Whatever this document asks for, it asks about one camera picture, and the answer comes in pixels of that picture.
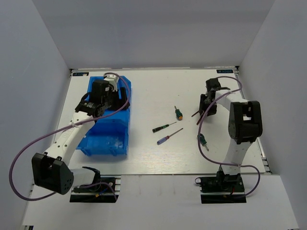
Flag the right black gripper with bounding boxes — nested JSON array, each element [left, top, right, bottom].
[[199, 94, 217, 116]]

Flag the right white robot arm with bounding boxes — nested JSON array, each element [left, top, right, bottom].
[[198, 77, 263, 191]]

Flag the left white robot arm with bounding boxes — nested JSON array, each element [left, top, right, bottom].
[[32, 73, 129, 195]]

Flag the green orange stubby screwdriver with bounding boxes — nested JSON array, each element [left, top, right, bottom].
[[174, 106, 183, 120]]

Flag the right blue corner label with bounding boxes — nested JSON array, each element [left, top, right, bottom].
[[216, 69, 234, 74]]

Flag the blue corner label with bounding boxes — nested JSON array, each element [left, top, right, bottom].
[[216, 69, 234, 74], [72, 72, 89, 76]]

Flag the dark green stubby screwdriver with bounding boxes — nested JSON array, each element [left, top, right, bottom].
[[198, 133, 209, 151]]

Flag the blue plastic bin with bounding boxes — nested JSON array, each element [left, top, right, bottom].
[[76, 72, 132, 156]]

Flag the black green precision screwdriver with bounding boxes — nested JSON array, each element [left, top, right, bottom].
[[152, 122, 176, 133]]

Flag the left blue corner label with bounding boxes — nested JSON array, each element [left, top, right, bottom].
[[72, 72, 89, 76]]

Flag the blue red screwdriver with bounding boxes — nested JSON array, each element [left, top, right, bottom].
[[156, 128, 183, 145]]

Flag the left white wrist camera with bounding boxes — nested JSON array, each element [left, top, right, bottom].
[[104, 74, 119, 92]]

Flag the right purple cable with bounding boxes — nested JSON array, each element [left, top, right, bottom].
[[197, 76, 261, 198]]

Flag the purple cable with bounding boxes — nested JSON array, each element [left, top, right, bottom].
[[9, 71, 132, 201], [197, 76, 261, 198]]

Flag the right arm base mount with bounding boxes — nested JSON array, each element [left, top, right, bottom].
[[195, 170, 247, 204]]

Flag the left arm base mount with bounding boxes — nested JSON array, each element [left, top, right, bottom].
[[70, 176, 121, 203]]

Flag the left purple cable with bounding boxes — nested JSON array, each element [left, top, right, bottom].
[[9, 71, 132, 201]]

